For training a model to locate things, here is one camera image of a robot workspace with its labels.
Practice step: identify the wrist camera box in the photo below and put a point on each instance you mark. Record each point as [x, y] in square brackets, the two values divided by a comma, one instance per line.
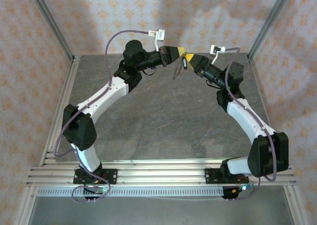
[161, 34]
[218, 49]

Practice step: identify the aluminium base rail beam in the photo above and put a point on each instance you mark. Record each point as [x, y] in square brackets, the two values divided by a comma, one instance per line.
[161, 175]

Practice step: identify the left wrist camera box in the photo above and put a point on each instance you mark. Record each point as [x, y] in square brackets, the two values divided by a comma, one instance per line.
[161, 34]

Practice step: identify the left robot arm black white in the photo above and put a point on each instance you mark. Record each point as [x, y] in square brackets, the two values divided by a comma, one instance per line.
[109, 93]

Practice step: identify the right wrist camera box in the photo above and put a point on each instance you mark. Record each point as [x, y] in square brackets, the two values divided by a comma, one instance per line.
[218, 49]

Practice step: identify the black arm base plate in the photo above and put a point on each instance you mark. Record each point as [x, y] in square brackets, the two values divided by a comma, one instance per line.
[210, 176]
[112, 176]

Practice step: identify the aluminium lower frame leg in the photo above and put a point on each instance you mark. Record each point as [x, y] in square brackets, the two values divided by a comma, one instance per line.
[26, 205]
[296, 205]

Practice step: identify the small circuit board with LED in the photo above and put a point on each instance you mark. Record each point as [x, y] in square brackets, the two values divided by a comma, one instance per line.
[97, 190]
[244, 187]

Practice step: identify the aluminium corner post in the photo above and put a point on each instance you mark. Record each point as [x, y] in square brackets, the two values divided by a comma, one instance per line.
[268, 21]
[52, 21]

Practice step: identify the aluminium table side rail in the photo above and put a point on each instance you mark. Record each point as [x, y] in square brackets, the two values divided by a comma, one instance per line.
[70, 73]

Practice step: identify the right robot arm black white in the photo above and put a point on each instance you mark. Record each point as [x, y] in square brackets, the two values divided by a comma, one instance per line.
[247, 121]

